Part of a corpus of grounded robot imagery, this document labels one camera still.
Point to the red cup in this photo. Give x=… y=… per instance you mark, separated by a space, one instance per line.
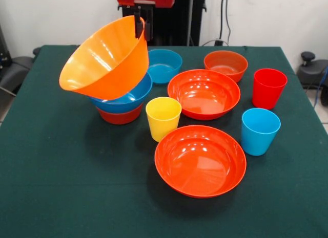
x=267 y=94

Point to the blue cup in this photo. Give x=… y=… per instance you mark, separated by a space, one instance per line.
x=258 y=140

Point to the large blue bowl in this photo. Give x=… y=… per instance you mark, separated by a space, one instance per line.
x=133 y=99

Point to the small red-orange bowl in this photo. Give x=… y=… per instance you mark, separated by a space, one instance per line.
x=120 y=117
x=226 y=66

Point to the wide red-orange bowl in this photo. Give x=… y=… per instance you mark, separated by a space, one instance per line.
x=200 y=161
x=203 y=94

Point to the small blue bowl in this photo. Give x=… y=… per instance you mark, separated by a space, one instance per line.
x=165 y=69

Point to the black pedestal leg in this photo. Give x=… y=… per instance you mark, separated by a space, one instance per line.
x=15 y=69
x=311 y=74

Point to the large orange bowl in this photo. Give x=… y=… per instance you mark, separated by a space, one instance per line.
x=107 y=66

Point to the yellow cup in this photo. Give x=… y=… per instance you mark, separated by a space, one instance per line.
x=162 y=122

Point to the dark green tablecloth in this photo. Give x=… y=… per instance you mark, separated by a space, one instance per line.
x=282 y=184

